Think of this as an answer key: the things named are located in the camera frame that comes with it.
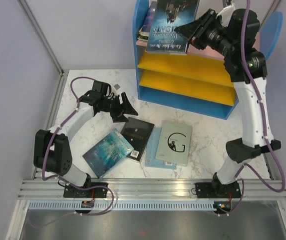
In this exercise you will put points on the black notebook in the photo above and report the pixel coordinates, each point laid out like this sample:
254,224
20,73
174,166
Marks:
137,133

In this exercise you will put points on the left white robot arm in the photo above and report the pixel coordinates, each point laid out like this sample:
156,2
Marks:
52,151

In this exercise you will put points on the aluminium frame post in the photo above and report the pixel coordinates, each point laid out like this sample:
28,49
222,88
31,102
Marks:
265,8
40,34

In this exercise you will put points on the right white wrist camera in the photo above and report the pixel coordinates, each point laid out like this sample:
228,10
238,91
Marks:
228,8

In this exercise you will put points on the left aluminium frame post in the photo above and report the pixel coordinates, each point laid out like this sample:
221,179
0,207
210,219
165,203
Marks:
40,34

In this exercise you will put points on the light blue thin book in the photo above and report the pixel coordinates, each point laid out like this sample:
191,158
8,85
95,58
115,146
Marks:
152,146

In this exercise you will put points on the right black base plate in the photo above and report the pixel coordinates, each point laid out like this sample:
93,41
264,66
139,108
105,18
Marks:
207,190

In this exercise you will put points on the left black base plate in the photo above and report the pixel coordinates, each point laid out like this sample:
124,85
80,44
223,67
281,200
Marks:
99,191

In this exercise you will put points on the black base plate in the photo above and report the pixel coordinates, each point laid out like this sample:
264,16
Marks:
99,191
207,190

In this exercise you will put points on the dark Wuthering Heights book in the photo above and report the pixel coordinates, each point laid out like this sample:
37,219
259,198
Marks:
170,14

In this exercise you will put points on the grey book with G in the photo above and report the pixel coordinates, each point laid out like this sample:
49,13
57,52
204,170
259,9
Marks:
174,142

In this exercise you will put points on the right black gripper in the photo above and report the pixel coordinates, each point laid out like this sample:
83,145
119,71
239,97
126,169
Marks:
192,31

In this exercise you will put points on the green gold fantasy book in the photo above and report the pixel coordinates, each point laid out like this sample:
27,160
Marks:
143,38

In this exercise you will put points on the teal blue book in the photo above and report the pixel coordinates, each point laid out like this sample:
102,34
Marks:
107,153

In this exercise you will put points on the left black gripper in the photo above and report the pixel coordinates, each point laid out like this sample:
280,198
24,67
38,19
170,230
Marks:
125,107

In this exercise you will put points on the blue shelf with coloured boards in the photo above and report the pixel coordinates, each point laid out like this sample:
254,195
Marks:
195,82

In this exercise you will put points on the right aluminium frame post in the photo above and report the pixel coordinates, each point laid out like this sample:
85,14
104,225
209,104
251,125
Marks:
265,8

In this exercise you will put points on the light blue slotted cable duct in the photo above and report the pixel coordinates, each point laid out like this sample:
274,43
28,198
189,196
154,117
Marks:
100,205

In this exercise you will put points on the yellow paperback book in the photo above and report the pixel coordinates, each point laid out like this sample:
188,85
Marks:
141,32

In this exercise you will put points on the purple Robinson Crusoe book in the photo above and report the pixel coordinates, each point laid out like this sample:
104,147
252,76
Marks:
149,17

